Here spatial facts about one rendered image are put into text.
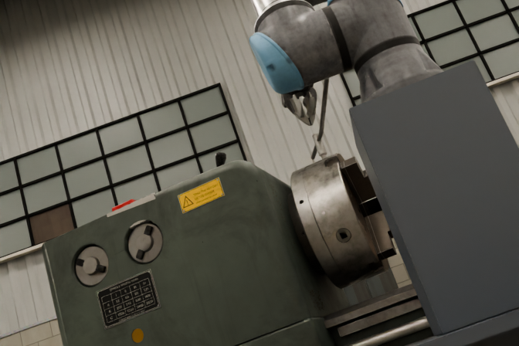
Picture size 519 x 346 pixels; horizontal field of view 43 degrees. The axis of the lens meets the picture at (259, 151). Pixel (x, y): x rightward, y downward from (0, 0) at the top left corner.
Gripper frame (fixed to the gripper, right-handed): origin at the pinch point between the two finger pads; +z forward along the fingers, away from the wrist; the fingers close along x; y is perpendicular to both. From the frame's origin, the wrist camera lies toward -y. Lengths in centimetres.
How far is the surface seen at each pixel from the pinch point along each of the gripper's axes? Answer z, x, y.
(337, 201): 26.9, -3.8, 11.3
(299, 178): 16.9, -8.9, 5.2
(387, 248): 38.7, 5.8, 4.4
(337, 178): 21.4, -1.9, 11.4
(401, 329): 58, 0, 10
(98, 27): -546, -50, -631
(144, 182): -297, -36, -653
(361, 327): 54, -7, 6
